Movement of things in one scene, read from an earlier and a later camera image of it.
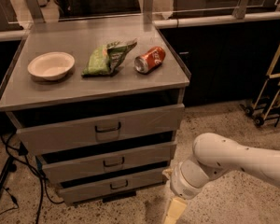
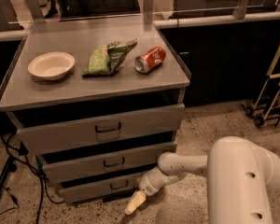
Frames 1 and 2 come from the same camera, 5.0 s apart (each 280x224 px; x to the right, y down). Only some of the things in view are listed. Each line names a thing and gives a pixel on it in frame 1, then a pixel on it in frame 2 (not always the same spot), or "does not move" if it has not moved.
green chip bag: [105, 61] does not move
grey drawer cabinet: [97, 102] does not move
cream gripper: [179, 186] → [148, 186]
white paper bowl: [51, 66] does not move
